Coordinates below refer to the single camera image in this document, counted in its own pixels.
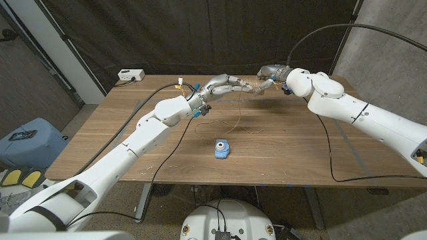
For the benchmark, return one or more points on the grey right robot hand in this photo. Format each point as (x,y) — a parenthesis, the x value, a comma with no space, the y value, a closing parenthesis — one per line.
(275,72)

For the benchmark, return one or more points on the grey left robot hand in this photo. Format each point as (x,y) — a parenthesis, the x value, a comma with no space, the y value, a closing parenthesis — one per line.
(217,88)

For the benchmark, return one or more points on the jute twine roll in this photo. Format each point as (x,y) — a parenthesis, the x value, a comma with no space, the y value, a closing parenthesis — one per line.
(257,85)

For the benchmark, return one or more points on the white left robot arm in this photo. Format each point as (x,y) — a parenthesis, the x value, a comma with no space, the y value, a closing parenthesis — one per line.
(133,146)

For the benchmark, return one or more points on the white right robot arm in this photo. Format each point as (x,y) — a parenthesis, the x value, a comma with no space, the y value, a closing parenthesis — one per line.
(360,113)

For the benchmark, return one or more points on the black backdrop curtain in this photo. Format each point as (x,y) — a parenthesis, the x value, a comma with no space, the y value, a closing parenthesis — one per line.
(166,36)

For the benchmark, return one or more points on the black backdrop pole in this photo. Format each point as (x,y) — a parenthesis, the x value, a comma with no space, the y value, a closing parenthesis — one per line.
(345,38)
(71,46)

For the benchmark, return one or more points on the white power strip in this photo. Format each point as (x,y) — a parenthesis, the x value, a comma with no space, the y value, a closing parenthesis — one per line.
(130,74)

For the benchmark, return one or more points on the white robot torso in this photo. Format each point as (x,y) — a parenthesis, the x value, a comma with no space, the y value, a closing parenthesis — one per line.
(230,216)

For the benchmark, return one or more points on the grey table leg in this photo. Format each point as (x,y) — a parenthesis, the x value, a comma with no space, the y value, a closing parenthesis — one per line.
(142,203)
(314,206)

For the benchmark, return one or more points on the grey perforated panel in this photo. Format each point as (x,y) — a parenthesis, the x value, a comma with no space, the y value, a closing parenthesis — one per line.
(30,83)

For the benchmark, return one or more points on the blue plastic bin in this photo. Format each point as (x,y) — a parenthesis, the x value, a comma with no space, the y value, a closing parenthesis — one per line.
(33,150)

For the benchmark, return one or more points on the yellow foot pedal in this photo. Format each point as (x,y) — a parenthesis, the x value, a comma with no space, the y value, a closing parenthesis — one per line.
(11,177)
(31,179)

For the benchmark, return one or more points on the grey sneaker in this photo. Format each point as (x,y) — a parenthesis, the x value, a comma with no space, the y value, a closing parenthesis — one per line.
(11,201)

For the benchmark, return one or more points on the blue toy camera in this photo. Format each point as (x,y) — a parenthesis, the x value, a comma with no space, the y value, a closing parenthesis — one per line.
(221,150)

